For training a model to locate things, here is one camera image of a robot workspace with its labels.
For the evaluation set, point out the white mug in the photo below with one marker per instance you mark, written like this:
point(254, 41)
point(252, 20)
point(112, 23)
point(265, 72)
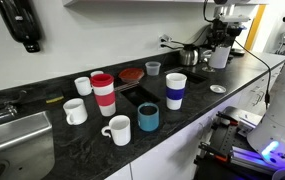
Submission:
point(118, 129)
point(75, 110)

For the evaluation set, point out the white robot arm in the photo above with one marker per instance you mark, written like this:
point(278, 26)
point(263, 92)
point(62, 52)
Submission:
point(268, 138)

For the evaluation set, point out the clear plastic cup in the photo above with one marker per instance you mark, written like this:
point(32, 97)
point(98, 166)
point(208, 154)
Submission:
point(152, 68)

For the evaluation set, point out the small white cup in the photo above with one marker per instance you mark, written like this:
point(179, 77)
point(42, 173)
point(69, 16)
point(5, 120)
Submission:
point(83, 86)
point(96, 73)

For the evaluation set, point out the red plastic lid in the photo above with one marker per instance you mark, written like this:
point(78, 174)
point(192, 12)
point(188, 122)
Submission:
point(131, 75)

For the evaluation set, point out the teal mug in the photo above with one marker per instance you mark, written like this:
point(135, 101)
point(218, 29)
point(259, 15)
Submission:
point(148, 117)

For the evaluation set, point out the white tumbler blue band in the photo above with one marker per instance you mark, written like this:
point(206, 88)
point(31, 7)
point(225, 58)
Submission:
point(175, 88)

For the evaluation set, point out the white tumbler red band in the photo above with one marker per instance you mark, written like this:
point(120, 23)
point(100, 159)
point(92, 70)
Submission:
point(103, 87)

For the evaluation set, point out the steel coffee carafe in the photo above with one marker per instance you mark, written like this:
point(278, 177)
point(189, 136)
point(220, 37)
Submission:
point(189, 55)

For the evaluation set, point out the white round lid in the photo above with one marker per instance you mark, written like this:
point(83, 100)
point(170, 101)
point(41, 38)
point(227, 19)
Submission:
point(218, 89)

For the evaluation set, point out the white steel canister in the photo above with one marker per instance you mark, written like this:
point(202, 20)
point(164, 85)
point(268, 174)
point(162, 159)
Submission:
point(219, 57)

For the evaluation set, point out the yellow green sponge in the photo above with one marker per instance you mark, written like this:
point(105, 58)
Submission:
point(54, 98)

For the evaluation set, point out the black perforated robot cart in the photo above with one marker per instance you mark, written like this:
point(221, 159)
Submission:
point(223, 139)

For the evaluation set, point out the steel sink basin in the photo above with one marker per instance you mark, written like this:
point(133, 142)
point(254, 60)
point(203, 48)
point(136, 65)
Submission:
point(26, 147)

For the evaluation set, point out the chrome sink faucet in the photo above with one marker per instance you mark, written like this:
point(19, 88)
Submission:
point(8, 108)

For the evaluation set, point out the wall power outlet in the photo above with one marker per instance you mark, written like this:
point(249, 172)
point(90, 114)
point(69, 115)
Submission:
point(163, 40)

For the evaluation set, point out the orange handled clamp tool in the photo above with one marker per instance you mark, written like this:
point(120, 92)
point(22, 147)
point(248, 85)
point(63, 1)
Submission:
point(212, 152)

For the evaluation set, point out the silver cabinet handle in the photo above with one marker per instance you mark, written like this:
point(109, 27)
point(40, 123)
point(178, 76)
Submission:
point(258, 98)

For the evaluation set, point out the purple aluminium rail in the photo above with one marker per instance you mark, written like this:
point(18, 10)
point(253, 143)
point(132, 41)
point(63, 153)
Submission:
point(250, 160)

